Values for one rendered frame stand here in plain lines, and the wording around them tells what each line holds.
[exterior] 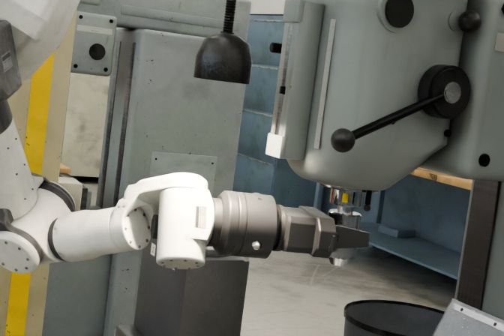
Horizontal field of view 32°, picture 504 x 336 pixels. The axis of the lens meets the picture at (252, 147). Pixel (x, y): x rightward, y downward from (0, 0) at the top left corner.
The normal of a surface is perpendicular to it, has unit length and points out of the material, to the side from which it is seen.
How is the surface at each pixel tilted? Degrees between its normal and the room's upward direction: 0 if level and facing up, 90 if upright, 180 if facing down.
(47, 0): 58
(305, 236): 90
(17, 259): 125
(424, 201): 90
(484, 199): 90
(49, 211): 52
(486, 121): 90
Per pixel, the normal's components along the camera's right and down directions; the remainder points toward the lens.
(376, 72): 0.18, 0.11
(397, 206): -0.88, -0.07
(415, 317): -0.29, -0.02
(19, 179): 0.95, 0.11
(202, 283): 0.44, 0.14
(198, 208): 0.28, -0.33
